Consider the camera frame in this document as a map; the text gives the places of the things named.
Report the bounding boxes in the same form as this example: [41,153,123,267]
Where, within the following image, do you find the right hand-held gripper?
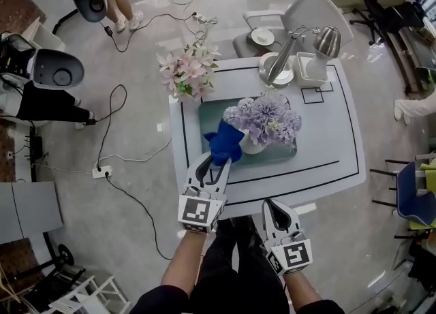
[261,198,313,278]

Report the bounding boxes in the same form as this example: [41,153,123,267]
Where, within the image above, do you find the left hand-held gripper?
[177,151,234,235]

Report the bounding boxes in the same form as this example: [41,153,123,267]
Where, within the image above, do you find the blue cloth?
[203,118,243,167]

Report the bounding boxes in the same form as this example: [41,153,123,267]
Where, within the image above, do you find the white round vase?
[238,127,267,155]

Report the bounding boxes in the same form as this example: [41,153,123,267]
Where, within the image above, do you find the person's right forearm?
[282,270,323,309]

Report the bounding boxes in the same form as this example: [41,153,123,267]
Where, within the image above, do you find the person's left forearm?
[159,230,205,295]

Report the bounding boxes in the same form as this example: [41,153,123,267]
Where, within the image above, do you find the person's black clothing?
[129,215,345,314]

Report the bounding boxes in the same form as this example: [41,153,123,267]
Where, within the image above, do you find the green tray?
[198,96,299,167]

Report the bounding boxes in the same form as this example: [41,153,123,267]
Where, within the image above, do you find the purple artificial flowers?
[223,93,302,148]

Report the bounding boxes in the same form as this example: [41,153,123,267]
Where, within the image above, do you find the white table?
[169,56,367,220]

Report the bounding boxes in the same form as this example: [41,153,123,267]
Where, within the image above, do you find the pink artificial flowers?
[156,42,221,102]

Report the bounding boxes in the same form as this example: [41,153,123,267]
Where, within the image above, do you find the blue chair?
[369,159,436,228]

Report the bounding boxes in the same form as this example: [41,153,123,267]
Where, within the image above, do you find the white square box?
[293,51,330,89]

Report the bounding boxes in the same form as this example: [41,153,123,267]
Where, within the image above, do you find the white plate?
[250,27,276,47]

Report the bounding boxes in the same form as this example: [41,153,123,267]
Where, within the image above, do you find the black wheeled stand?
[20,230,86,310]

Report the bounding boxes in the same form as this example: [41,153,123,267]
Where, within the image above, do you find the white stool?
[49,274,131,314]

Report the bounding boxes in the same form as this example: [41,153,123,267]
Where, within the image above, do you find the black router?
[25,127,44,163]

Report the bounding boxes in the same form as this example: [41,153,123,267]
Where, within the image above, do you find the grey panel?
[0,181,65,244]

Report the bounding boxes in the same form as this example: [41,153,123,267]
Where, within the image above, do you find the silver desk lamp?
[258,25,342,88]

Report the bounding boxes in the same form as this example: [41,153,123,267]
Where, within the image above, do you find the white chair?
[233,0,355,60]

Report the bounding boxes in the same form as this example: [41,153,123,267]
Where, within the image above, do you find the white cabinet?
[23,21,66,53]

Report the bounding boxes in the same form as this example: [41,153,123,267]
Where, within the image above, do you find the black office chair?
[349,0,426,46]

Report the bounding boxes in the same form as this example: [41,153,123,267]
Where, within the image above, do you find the tangled white cable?
[172,0,219,46]

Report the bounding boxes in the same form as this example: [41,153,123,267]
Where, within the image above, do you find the black cable with adapter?
[102,12,198,53]

